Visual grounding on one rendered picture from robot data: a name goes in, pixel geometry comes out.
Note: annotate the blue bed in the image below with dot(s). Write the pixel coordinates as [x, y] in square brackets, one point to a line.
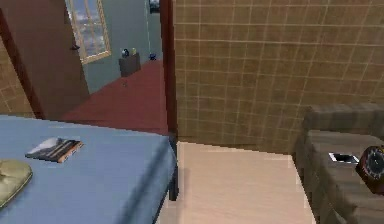
[100, 180]

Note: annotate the dark striped book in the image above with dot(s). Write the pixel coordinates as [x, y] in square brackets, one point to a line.
[55, 149]

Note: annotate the small blue object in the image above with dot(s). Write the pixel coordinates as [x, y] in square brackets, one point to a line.
[152, 56]

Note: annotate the dark grey cabinet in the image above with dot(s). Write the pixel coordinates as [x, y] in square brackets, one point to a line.
[129, 65]

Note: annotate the small yellow-green object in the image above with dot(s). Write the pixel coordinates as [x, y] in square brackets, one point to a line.
[133, 51]

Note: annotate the dark round object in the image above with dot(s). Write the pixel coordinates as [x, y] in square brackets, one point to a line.
[125, 52]

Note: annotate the brown room door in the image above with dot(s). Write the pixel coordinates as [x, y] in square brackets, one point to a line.
[46, 56]

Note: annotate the white-edged black phone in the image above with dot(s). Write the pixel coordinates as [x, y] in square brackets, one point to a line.
[343, 157]

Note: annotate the grey-brown wooden dresser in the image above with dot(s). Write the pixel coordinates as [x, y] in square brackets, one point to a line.
[336, 186]

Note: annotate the red round alarm clock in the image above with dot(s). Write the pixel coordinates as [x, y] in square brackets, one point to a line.
[373, 168]

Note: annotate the olive green pillow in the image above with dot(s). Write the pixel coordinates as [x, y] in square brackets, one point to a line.
[11, 178]

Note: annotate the dark framed wall picture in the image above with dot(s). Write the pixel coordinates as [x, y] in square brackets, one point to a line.
[154, 6]

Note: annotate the window with tan frame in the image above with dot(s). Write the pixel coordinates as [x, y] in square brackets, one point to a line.
[89, 28]

